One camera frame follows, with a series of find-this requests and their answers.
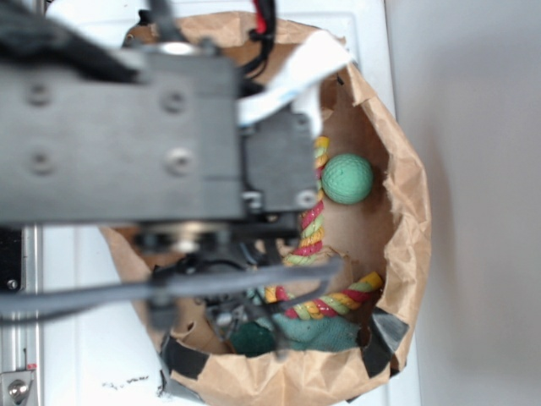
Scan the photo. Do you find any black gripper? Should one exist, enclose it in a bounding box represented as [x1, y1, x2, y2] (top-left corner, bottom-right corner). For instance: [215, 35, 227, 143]
[1, 49, 321, 253]

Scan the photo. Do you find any teal cloth towel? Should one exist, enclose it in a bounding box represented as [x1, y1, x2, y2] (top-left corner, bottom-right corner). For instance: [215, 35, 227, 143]
[230, 315, 360, 357]

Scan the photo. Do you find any aluminium frame rail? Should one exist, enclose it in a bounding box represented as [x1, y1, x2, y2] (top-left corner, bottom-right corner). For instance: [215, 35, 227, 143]
[1, 226, 44, 405]

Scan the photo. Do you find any brown paper bag bin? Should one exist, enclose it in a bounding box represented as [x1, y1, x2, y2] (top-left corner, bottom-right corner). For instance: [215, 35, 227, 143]
[99, 10, 433, 406]

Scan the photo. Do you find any multicolour twisted rope toy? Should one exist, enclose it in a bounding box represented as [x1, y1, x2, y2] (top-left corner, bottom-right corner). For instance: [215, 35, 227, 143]
[264, 136, 383, 321]

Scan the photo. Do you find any white ribbon cable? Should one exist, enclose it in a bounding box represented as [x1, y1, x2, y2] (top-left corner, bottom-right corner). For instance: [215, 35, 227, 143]
[236, 31, 355, 132]

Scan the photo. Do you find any grey braided cable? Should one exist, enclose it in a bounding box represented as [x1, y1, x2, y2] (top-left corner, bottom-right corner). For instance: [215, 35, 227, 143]
[0, 257, 343, 322]

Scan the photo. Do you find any red black wire bundle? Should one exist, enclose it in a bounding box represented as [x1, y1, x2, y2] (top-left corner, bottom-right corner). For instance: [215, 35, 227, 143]
[240, 0, 278, 81]

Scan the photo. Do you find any green textured ball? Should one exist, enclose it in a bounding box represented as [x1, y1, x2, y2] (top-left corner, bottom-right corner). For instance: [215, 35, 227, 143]
[321, 153, 374, 206]

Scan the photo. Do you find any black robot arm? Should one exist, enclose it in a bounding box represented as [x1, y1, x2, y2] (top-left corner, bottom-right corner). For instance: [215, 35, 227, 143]
[1, 1, 331, 327]

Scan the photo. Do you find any black metal bracket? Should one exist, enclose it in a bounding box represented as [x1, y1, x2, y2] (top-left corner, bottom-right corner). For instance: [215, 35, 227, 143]
[0, 228, 25, 294]

